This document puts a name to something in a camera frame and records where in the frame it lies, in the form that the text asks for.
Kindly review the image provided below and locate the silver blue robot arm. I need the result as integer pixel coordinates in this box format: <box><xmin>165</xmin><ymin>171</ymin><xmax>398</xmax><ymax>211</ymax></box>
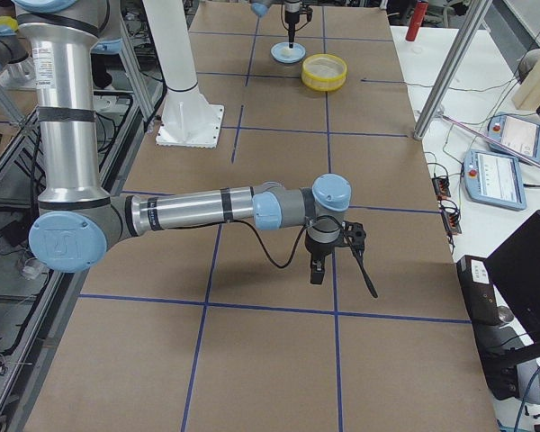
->
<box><xmin>15</xmin><ymin>1</ymin><xmax>365</xmax><ymax>284</ymax></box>
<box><xmin>249</xmin><ymin>0</ymin><xmax>313</xmax><ymax>49</ymax></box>

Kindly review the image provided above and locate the yellow rimmed steamer basket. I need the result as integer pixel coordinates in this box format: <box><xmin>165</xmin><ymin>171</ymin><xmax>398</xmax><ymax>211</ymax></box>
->
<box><xmin>301</xmin><ymin>54</ymin><xmax>347</xmax><ymax>92</ymax></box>

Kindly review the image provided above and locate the far teach pendant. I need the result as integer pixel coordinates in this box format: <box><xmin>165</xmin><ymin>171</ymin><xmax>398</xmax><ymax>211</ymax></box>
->
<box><xmin>487</xmin><ymin>112</ymin><xmax>540</xmax><ymax>162</ymax></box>

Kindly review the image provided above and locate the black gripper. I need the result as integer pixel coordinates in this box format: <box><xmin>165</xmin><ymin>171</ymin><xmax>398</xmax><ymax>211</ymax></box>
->
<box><xmin>283</xmin><ymin>0</ymin><xmax>311</xmax><ymax>49</ymax></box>
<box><xmin>305</xmin><ymin>219</ymin><xmax>378</xmax><ymax>298</ymax></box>

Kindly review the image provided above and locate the near teach pendant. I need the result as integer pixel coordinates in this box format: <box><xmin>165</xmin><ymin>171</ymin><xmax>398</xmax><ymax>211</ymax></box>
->
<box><xmin>462</xmin><ymin>149</ymin><xmax>527</xmax><ymax>211</ymax></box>

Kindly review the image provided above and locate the black computer box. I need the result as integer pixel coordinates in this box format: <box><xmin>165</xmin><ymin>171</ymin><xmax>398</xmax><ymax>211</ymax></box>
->
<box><xmin>456</xmin><ymin>255</ymin><xmax>501</xmax><ymax>326</ymax></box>

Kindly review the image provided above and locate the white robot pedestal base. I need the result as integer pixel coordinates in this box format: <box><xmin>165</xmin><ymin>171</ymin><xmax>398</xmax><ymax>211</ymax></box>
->
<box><xmin>143</xmin><ymin>0</ymin><xmax>224</xmax><ymax>149</ymax></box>

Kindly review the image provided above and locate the light blue plate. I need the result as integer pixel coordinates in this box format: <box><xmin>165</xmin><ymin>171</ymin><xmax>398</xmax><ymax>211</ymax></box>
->
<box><xmin>270</xmin><ymin>42</ymin><xmax>306</xmax><ymax>64</ymax></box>

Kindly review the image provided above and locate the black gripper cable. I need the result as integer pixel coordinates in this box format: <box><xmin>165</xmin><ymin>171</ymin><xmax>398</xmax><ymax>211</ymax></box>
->
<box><xmin>227</xmin><ymin>214</ymin><xmax>347</xmax><ymax>270</ymax></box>

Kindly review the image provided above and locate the white steamed bun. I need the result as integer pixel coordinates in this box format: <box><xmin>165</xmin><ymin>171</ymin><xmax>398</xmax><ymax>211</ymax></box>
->
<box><xmin>281</xmin><ymin>47</ymin><xmax>296</xmax><ymax>58</ymax></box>

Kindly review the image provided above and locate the aluminium frame post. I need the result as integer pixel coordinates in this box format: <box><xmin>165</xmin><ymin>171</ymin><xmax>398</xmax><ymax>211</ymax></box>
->
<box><xmin>413</xmin><ymin>0</ymin><xmax>492</xmax><ymax>140</ymax></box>

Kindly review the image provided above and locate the black monitor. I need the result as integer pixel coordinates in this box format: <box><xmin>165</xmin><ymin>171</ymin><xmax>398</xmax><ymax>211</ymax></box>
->
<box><xmin>485</xmin><ymin>210</ymin><xmax>540</xmax><ymax>342</ymax></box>

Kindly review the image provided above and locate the teach pendant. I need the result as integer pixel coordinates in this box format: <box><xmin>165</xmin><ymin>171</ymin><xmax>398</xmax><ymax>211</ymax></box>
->
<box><xmin>462</xmin><ymin>149</ymin><xmax>527</xmax><ymax>211</ymax></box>
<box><xmin>487</xmin><ymin>112</ymin><xmax>540</xmax><ymax>162</ymax></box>

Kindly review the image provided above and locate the red bottle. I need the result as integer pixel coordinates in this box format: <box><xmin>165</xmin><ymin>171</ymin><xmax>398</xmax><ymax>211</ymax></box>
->
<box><xmin>405</xmin><ymin>0</ymin><xmax>428</xmax><ymax>42</ymax></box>

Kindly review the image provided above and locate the orange connector board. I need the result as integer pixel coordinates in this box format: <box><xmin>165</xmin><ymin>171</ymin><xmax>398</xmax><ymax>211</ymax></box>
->
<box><xmin>431</xmin><ymin>176</ymin><xmax>451</xmax><ymax>200</ymax></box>

